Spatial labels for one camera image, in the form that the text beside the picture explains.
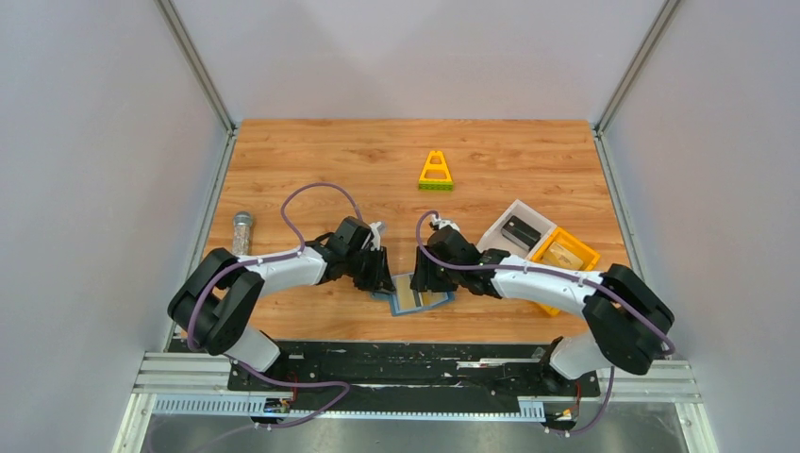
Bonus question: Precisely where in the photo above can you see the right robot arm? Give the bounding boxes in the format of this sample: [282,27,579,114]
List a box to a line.
[415,226,675,385]

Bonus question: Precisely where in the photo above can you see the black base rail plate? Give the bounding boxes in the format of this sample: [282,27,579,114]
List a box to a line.
[227,341,600,414]

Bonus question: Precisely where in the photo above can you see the yellow green toy block stand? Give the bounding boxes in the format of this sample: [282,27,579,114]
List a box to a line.
[417,150,455,192]

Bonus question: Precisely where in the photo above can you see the yellow plastic bin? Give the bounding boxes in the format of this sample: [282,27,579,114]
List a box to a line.
[527,226,602,318]

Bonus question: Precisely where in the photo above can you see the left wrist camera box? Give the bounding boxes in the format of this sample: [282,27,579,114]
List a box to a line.
[369,221,387,250]

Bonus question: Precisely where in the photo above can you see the white plastic bin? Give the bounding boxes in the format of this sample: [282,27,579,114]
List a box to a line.
[476,199,557,260]

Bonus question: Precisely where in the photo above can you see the tan item in yellow bin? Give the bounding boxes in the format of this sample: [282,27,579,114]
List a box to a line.
[542,242,583,270]

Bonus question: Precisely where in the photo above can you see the gold credit card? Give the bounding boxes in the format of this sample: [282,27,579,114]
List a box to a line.
[392,274,425,316]

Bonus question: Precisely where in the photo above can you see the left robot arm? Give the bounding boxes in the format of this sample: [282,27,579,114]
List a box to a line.
[167,216,395,372]

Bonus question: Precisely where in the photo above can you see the black box in bin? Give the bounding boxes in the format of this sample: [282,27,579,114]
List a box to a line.
[501,215,542,252]

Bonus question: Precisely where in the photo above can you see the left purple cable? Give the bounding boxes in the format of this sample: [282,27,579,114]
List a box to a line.
[186,182,365,353]

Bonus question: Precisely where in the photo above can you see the blue card holder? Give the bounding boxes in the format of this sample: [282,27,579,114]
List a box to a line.
[370,273,456,316]

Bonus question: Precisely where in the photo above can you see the clear glitter tube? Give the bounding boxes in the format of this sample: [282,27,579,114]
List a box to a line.
[231,211,254,256]

